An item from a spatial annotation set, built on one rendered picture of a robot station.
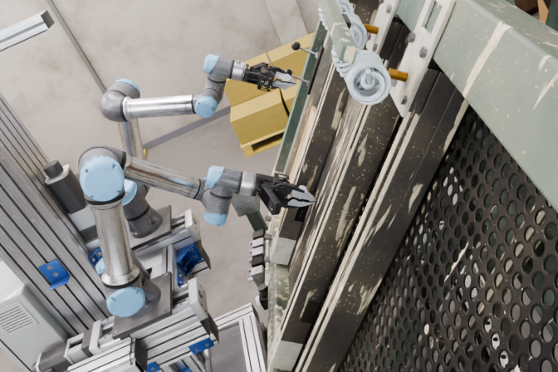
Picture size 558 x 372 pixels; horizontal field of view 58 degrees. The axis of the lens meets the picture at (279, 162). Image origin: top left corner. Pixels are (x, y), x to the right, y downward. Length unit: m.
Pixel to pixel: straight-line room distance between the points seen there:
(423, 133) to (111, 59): 5.01
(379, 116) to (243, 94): 3.81
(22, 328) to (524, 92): 1.95
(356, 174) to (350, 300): 0.30
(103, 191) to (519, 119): 1.19
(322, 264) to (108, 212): 0.65
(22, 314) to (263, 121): 3.02
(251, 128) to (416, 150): 3.83
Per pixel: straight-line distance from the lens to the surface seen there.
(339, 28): 0.72
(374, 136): 1.16
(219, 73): 1.98
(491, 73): 0.63
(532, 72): 0.57
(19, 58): 5.87
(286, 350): 1.60
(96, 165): 1.50
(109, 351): 2.03
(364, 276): 1.04
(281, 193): 1.66
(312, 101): 2.09
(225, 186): 1.64
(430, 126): 0.87
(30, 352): 2.29
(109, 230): 1.61
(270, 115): 4.61
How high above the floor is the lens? 2.15
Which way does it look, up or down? 29 degrees down
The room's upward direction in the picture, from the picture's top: 24 degrees counter-clockwise
